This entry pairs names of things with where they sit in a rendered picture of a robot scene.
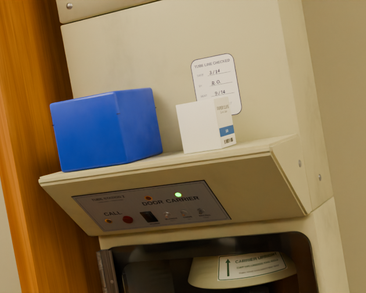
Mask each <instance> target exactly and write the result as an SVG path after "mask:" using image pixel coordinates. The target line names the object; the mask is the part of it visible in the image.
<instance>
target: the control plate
mask: <svg viewBox="0 0 366 293"><path fill-rule="evenodd" d="M175 192H180V193H181V194H182V197H177V196H175V195H174V193H175ZM147 195H149V196H151V197H152V198H153V199H152V200H151V201H148V200H146V199H145V196H147ZM72 198H73V199H74V200H75V201H76V202H77V203H78V204H79V206H80V207H81V208H82V209H83V210H84V211H85V212H86V213H87V215H88V216H89V217H90V218H91V219H92V220H93V221H94V222H95V223H96V224H97V225H98V226H99V227H100V228H101V229H102V231H103V232H107V231H119V230H131V229H138V228H149V227H161V226H173V225H179V224H191V223H203V222H210V221H221V220H232V219H231V218H230V216H229V215H228V213H227V212H226V210H225V209H224V208H223V206H222V204H221V203H220V201H219V200H218V199H217V197H216V196H215V194H214V193H213V192H212V190H211V189H210V187H209V186H208V184H207V183H206V182H205V180H199V181H190V182H184V183H175V184H166V185H157V186H152V187H143V188H134V189H129V190H119V191H110V192H101V193H96V194H87V195H78V196H72ZM199 208H201V209H204V212H203V213H202V214H199V212H198V211H197V210H198V209H199ZM182 210H185V211H187V212H188V213H187V214H186V215H185V216H182V214H181V212H180V211H182ZM147 211H151V212H152V214H153V215H154V216H155V218H157V220H158V221H157V222H151V223H148V222H147V221H146V220H145V219H144V218H143V216H142V215H141V214H140V212H147ZM164 212H169V213H170V214H171V215H170V216H169V217H168V218H166V217H165V215H164ZM124 216H129V217H132V218H133V222H132V223H125V222H124V221H123V217H124ZM105 219H110V220H112V221H113V222H112V223H107V222H105Z"/></svg>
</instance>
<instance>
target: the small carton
mask: <svg viewBox="0 0 366 293"><path fill-rule="evenodd" d="M176 110H177V116H178V122H179V127H180V133H181V139H182V146H183V150H184V154H188V153H195V152H203V151H211V150H215V149H223V148H226V147H228V146H231V145H234V144H236V139H235V133H234V126H233V122H232V116H231V109H230V105H229V98H228V96H227V97H220V98H213V99H207V100H203V101H196V102H190V103H184V104H180V105H176Z"/></svg>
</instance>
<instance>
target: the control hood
mask: <svg viewBox="0 0 366 293"><path fill-rule="evenodd" d="M199 180H205V182H206V183H207V184H208V186H209V187H210V189H211V190H212V192H213V193H214V194H215V196H216V197H217V199H218V200H219V201H220V203H221V204H222V206H223V208H224V209H225V210H226V212H227V213H228V215H229V216H230V218H231V219H232V220H221V221H210V222H203V223H191V224H179V225H173V226H161V227H149V228H138V229H131V230H119V231H107V232H103V231H102V229H101V228H100V227H99V226H98V225H97V224H96V223H95V222H94V221H93V220H92V219H91V218H90V217H89V216H88V215H87V213H86V212H85V211H84V210H83V209H82V208H81V207H80V206H79V204H78V203H77V202H76V201H75V200H74V199H73V198H72V196H78V195H87V194H96V193H101V192H110V191H119V190H129V189H134V188H143V187H152V186H157V185H166V184H175V183H184V182H190V181H199ZM38 182H39V185H40V186H41V187H42V188H43V189H44V190H45V191H46V192H47V193H48V194H49V195H50V196H51V197H52V198H53V199H54V200H55V201H56V203H57V204H58V205H59V206H60V207H61V208H62V209H63V210H64V211H65V212H66V213H67V214H68V215H69V216H70V217H71V218H72V219H73V220H74V221H75V222H76V223H77V224H78V225H79V226H80V227H81V228H82V229H83V230H84V231H85V233H86V234H87V235H88V236H91V237H94V236H100V235H112V234H124V233H137V232H143V231H155V230H167V229H174V228H186V227H198V226H210V225H217V224H229V223H241V222H248V221H260V220H272V219H284V218H291V217H303V216H307V215H308V214H310V212H311V211H312V207H311V201H310V194H309V190H308V183H307V176H306V170H305V165H304V159H303V152H302V145H301V141H300V136H297V134H291V135H284V136H279V137H271V138H264V139H259V140H251V141H244V142H237V143H236V144H234V145H231V146H228V147H226V148H223V149H215V150H211V151H203V152H195V153H188V154H184V151H177V152H169V153H161V154H158V155H155V156H151V157H148V158H145V159H141V160H138V161H134V162H131V163H127V164H123V165H115V166H107V167H99V168H94V169H86V170H79V171H71V172H66V173H64V172H62V171H60V172H57V173H52V174H49V175H46V176H42V177H40V179H39V180H38Z"/></svg>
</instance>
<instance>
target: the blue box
mask: <svg viewBox="0 0 366 293"><path fill-rule="evenodd" d="M50 110H51V116H52V122H53V125H52V126H53V128H54V132H55V138H56V144H57V148H58V154H59V160H60V166H61V170H62V172H64V173H66V172H71V171H79V170H86V169H94V168H99V167H107V166H115V165H123V164H127V163H131V162H134V161H138V160H141V159H145V158H148V157H151V156H155V155H158V154H161V153H162V152H163V148H162V141H161V138H160V131H159V125H158V121H157V114H156V107H155V102H154V98H153V91H152V89H151V88H150V87H147V88H136V89H130V90H120V91H111V92H106V93H101V94H96V95H90V96H87V97H81V98H75V99H69V100H66V101H60V102H55V103H51V104H50Z"/></svg>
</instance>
